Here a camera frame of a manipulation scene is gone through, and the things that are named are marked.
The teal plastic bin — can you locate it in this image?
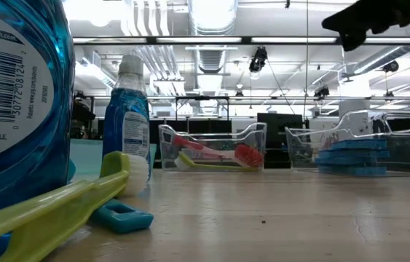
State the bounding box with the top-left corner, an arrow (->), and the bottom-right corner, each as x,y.
68,139 -> 157,183

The black monitor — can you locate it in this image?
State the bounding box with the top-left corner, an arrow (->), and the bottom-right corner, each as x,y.
256,112 -> 304,164

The black overhead camera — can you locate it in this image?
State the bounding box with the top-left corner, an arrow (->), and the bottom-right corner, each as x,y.
248,46 -> 269,74

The thin hanging cable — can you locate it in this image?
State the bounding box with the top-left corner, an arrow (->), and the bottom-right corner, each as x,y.
304,0 -> 310,121

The yellow-green dish brush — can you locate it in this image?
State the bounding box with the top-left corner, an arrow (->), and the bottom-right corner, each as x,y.
173,151 -> 260,172
0,151 -> 149,262

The red and pink dish brush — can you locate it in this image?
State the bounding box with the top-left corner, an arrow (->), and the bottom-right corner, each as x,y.
173,135 -> 265,169

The silver ventilation duct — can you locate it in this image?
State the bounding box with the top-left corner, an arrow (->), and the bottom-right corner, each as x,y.
188,0 -> 240,74

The clear plastic bin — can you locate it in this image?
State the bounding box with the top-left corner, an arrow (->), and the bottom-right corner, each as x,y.
284,109 -> 410,177
157,122 -> 268,172

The blue dish soap bottle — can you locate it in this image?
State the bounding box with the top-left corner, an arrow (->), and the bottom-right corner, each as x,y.
101,54 -> 151,183
0,0 -> 77,262

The black ceiling camera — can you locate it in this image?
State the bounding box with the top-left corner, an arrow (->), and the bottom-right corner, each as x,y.
313,86 -> 331,99
382,60 -> 401,74

